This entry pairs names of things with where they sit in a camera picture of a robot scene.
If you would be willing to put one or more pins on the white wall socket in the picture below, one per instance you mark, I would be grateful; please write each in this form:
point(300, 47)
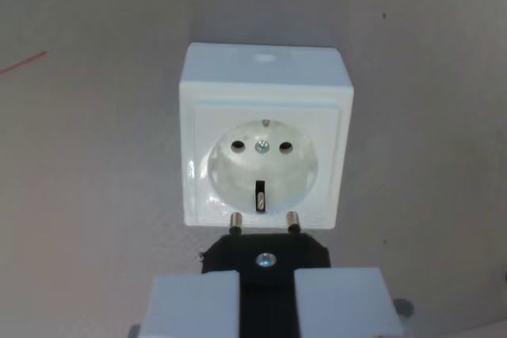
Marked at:
point(317, 156)

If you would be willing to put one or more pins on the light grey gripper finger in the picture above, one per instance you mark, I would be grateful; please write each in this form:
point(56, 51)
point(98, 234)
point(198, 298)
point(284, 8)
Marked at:
point(340, 302)
point(194, 306)

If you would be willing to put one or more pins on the black two-pin plug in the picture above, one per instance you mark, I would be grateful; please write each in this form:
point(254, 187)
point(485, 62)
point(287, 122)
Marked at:
point(247, 251)

